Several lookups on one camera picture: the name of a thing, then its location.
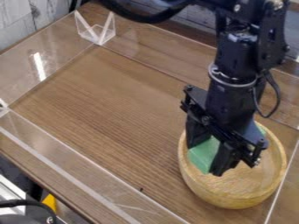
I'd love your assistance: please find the brown wooden bowl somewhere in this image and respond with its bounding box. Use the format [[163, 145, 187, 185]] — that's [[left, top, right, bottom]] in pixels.
[[177, 122, 287, 209]]

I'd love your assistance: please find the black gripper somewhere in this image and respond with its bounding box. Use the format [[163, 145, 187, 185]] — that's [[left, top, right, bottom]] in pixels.
[[181, 81, 261, 177]]

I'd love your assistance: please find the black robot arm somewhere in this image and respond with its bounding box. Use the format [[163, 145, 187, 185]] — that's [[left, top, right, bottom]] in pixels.
[[97, 0, 289, 177]]

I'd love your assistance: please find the green rectangular block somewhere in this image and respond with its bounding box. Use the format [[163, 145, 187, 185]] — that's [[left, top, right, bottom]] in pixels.
[[187, 124, 268, 174]]

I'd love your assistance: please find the yellow black equipment part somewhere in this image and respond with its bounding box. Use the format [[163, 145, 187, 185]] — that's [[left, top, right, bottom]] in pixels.
[[41, 193, 68, 224]]

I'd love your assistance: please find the black cable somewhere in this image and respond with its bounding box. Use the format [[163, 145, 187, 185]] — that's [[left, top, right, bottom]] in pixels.
[[0, 199, 60, 224]]

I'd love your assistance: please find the clear acrylic corner bracket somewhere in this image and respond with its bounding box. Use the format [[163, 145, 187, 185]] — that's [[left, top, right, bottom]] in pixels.
[[73, 11, 116, 46]]

